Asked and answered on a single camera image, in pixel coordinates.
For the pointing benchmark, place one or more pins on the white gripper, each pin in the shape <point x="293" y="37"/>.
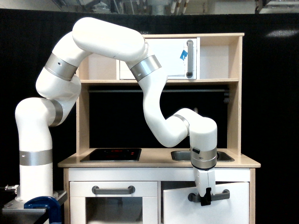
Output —
<point x="205" y="184"/>

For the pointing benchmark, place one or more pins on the grey cabinet door handle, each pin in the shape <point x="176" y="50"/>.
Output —
<point x="225" y="194"/>

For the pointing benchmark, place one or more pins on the white cabinet door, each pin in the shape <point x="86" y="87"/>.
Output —
<point x="235" y="210"/>

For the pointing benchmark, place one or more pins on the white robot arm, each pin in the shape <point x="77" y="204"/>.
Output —
<point x="59" y="88"/>

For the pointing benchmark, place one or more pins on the white oven door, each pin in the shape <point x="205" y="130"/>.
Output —
<point x="141" y="207"/>

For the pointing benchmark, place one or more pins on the white microwave door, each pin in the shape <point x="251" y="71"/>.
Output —
<point x="172" y="58"/>

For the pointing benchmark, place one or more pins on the grey toy sink basin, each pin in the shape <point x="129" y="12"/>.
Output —
<point x="186" y="156"/>

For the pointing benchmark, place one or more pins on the black toy stovetop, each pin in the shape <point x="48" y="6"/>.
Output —
<point x="113" y="155"/>

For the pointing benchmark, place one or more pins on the blue tape right piece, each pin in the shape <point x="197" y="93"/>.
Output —
<point x="184" y="54"/>

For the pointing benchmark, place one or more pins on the blue C-clamp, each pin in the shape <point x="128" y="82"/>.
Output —
<point x="50" y="204"/>

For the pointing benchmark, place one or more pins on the wooden toy kitchen frame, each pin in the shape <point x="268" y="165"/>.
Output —
<point x="219" y="62"/>

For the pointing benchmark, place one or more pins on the grey rail hooks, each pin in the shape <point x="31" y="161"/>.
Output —
<point x="226" y="96"/>

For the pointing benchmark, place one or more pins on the grey oven door handle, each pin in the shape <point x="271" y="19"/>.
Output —
<point x="120" y="191"/>

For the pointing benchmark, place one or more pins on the grey microwave door handle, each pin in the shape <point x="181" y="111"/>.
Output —
<point x="189" y="73"/>

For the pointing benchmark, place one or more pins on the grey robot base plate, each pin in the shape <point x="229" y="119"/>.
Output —
<point x="17" y="205"/>

